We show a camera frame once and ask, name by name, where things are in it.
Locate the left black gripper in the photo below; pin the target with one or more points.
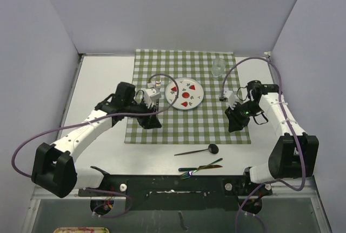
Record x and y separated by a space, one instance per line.
149 121

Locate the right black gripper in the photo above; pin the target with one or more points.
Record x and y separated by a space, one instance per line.
235 122

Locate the green white checkered tablecloth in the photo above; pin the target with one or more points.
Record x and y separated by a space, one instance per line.
204 124

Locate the black spoon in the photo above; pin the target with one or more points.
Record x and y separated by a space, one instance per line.
212 148

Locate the silver fork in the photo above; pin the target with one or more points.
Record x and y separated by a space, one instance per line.
157 86

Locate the white plate with strawberries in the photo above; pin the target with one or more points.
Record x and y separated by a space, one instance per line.
190 93

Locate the clear drinking glass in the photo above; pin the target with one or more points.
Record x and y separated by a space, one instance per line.
218 68

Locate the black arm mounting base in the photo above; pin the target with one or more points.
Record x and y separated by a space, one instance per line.
169 193

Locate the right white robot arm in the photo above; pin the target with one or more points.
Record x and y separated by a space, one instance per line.
294 154

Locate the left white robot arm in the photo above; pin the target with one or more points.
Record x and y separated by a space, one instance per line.
54 164

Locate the iridescent rainbow fork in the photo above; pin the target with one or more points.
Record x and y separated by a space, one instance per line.
189 172

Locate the yellow rimmed tray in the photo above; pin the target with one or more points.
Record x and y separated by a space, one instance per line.
82 230

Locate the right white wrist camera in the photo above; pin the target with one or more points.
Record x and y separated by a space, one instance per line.
230 98

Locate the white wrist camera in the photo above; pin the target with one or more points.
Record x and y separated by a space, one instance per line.
230 98
150 95

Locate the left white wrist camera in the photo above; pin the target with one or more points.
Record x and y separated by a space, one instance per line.
150 95

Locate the green handled knife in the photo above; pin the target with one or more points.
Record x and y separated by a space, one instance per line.
201 167

